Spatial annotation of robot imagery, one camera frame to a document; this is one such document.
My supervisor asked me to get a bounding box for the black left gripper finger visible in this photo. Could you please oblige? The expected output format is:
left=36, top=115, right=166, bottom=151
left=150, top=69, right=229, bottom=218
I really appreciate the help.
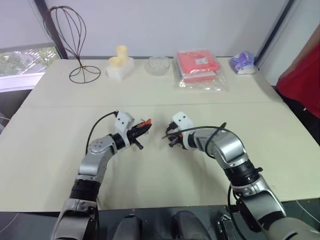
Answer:
left=134, top=126, right=152, bottom=138
left=132, top=122, right=151, bottom=133

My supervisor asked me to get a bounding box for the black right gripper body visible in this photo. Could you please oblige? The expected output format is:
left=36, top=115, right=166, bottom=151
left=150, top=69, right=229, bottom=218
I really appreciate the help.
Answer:
left=168, top=120, right=185, bottom=149

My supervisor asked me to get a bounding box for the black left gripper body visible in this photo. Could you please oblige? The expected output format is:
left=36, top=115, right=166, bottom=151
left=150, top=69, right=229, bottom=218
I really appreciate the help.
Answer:
left=126, top=128, right=144, bottom=151

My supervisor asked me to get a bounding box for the orange hex key holder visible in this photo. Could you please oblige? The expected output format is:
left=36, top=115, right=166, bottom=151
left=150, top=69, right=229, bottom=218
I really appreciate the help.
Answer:
left=136, top=118, right=154, bottom=133

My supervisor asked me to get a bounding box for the clear glass bowl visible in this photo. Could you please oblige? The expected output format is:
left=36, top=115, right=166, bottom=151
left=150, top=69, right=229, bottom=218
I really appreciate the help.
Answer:
left=145, top=55, right=172, bottom=76

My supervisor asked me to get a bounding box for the short pale yellow candle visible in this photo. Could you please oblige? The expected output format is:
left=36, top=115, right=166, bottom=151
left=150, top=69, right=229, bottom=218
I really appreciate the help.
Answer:
left=108, top=56, right=123, bottom=68

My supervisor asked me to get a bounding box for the red package in plastic bag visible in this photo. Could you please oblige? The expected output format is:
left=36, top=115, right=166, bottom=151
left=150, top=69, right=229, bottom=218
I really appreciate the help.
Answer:
left=172, top=49, right=230, bottom=92

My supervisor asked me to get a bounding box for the tall pale yellow candle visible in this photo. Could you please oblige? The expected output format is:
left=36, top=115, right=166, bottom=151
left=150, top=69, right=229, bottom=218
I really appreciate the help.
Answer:
left=116, top=44, right=130, bottom=62

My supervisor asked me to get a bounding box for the purple white packet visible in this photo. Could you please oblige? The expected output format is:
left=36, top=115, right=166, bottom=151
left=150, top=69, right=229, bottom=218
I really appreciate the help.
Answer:
left=230, top=50, right=257, bottom=75

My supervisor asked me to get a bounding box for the window with outdoor view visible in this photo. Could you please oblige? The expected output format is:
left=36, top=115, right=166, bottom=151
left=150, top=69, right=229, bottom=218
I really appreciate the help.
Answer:
left=0, top=45, right=60, bottom=84

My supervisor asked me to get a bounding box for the person in red shirt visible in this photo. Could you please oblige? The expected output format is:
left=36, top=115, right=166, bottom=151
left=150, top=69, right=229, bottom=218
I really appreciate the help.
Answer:
left=275, top=31, right=320, bottom=149

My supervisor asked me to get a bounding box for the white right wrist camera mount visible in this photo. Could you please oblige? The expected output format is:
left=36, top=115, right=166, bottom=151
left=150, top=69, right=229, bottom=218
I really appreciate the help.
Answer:
left=172, top=112, right=195, bottom=151

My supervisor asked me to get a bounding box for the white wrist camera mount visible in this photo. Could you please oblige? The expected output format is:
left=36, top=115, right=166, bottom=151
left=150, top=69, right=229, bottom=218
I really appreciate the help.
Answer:
left=114, top=112, right=135, bottom=137
left=172, top=112, right=195, bottom=151

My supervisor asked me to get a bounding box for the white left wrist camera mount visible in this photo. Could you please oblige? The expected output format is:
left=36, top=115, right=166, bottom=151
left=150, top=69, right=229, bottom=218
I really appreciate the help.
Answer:
left=114, top=112, right=135, bottom=137

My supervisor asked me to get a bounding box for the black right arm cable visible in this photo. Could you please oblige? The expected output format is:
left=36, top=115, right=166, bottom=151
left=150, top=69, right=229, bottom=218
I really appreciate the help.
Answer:
left=172, top=121, right=229, bottom=157

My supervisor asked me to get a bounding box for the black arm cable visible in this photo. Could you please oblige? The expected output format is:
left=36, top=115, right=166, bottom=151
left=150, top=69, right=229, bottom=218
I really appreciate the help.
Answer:
left=85, top=110, right=119, bottom=156
left=172, top=121, right=229, bottom=157

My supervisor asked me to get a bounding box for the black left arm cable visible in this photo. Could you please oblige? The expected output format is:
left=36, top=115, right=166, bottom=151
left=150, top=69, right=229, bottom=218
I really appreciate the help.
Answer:
left=85, top=110, right=119, bottom=156

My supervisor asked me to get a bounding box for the dark wire head stand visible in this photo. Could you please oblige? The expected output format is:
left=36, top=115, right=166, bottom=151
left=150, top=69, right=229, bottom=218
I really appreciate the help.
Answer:
left=42, top=5, right=102, bottom=84

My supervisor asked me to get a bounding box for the black metal bracket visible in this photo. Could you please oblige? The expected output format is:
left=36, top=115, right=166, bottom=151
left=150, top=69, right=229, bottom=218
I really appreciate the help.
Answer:
left=216, top=212, right=241, bottom=240

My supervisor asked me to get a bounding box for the dark slanted frame post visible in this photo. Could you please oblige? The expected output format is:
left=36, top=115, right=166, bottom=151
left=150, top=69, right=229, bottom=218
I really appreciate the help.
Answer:
left=256, top=0, right=296, bottom=69

